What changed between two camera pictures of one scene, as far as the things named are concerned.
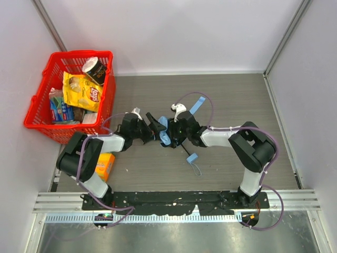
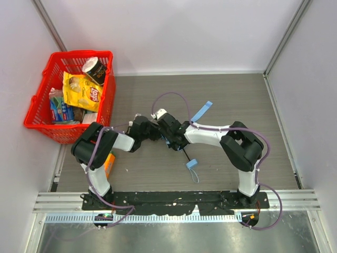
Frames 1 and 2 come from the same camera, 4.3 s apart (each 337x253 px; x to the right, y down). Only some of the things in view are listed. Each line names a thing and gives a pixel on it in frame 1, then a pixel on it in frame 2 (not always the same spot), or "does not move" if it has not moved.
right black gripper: [173, 132] does not move
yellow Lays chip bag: [81, 91] does not move
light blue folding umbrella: [164, 140] to [192, 162]
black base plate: [161, 203] does not move
